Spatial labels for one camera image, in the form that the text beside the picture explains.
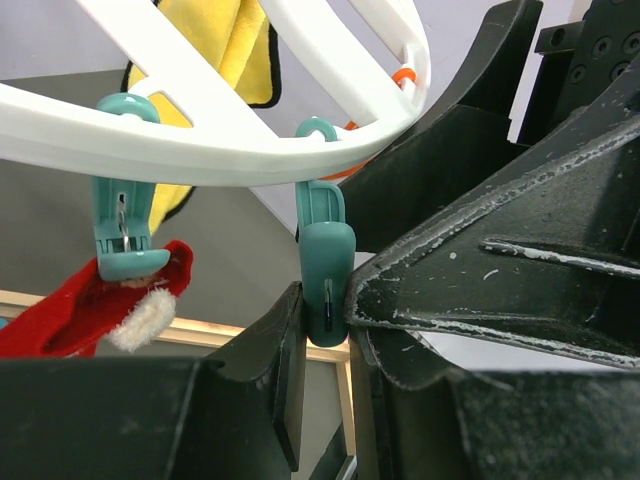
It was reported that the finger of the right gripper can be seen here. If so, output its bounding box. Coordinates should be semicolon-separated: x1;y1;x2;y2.
346;119;639;369
340;1;543;250

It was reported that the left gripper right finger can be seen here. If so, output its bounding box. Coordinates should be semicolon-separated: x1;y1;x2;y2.
350;327;639;479

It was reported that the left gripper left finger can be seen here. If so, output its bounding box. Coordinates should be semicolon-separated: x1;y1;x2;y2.
1;283;306;479

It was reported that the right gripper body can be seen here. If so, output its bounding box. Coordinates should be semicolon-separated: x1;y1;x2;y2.
518;0;639;145

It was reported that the teal clothespin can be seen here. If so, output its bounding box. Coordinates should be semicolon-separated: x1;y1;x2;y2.
92;93;172;281
294;117;357;347

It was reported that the white round clip hanger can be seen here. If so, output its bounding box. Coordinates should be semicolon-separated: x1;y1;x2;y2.
1;1;431;187

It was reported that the orange clothespin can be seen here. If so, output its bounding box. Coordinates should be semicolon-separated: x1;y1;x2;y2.
319;67;417;181

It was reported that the yellow cloth with black trim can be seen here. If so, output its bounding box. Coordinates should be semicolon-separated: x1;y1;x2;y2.
148;0;282;234

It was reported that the wooden drying rack frame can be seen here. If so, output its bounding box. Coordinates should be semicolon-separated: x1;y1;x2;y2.
1;290;356;456

